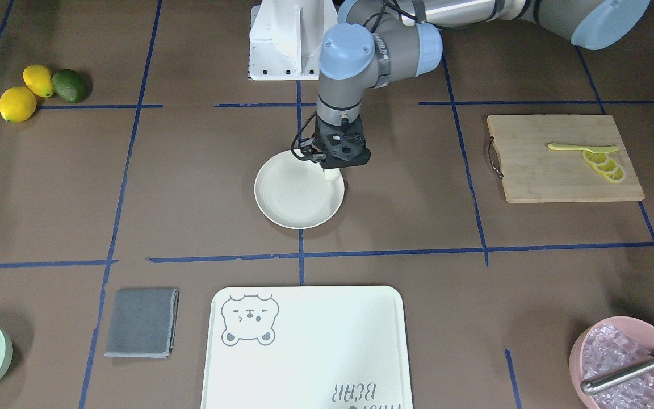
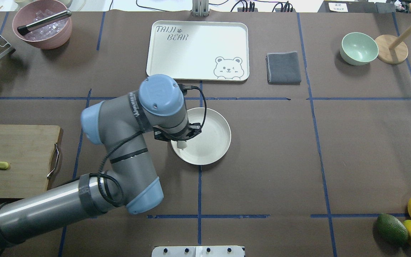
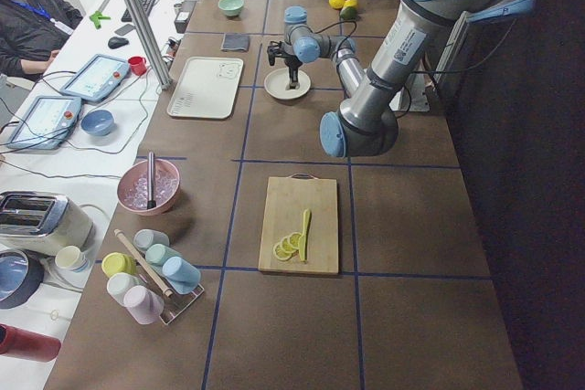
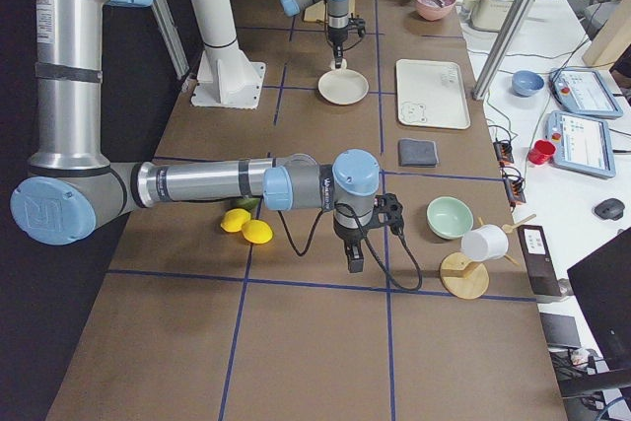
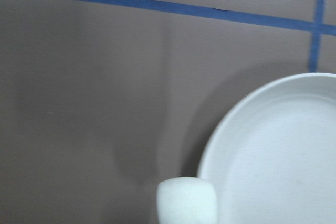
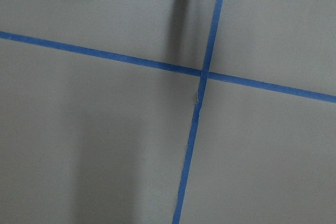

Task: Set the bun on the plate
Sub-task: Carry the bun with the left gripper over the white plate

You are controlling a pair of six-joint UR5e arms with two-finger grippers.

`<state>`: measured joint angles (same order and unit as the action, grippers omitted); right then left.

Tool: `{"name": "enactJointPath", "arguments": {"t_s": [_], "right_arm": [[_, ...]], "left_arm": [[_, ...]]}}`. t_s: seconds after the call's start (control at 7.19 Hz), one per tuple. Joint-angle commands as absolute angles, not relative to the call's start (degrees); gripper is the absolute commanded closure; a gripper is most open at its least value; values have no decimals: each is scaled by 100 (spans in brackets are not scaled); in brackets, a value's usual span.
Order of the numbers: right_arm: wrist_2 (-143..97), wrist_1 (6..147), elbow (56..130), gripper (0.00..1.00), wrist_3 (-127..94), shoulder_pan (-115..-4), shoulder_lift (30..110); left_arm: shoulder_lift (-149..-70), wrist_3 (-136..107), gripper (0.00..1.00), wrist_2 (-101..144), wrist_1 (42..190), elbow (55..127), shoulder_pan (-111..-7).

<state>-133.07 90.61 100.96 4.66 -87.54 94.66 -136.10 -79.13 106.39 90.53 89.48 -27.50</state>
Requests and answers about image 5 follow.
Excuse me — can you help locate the cream round plate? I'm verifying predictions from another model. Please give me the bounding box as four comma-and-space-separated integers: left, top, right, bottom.
198, 73, 335, 223

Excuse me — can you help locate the white steamed bun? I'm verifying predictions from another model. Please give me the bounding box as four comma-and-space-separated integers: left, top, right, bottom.
156, 177, 218, 224

